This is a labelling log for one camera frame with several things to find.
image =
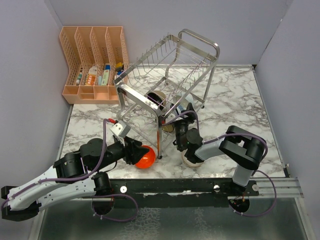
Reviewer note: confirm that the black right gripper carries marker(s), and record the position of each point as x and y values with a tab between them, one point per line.
188	121

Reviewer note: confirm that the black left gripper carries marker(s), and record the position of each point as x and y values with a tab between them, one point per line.
132	150

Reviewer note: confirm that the red bowl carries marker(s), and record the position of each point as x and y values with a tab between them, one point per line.
148	159

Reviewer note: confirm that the beige speckled bowl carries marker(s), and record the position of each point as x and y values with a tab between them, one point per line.
191	160

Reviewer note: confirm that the blue and white bowl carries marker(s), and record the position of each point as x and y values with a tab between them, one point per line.
181	107

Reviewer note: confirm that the dark patterned cream-inside bowl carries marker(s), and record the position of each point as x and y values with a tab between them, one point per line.
168	128

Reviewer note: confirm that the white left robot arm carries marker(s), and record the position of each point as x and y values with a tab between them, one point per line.
78	174

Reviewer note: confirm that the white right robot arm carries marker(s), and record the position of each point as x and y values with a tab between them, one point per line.
243	147

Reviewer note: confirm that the white blue tube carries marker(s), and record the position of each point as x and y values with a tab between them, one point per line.
106	76

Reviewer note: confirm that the orange white packet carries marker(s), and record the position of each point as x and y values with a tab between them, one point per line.
91	76

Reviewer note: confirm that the cream bottle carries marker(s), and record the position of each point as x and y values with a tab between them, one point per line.
119	69

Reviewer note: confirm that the small green white tube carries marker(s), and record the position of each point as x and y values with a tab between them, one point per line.
79	78

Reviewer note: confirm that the peach plastic file organizer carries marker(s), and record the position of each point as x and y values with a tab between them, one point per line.
87	46

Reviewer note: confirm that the black aluminium frame rail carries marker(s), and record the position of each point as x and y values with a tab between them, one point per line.
170	193

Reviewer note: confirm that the steel wire dish rack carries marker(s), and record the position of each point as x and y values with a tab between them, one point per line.
177	65

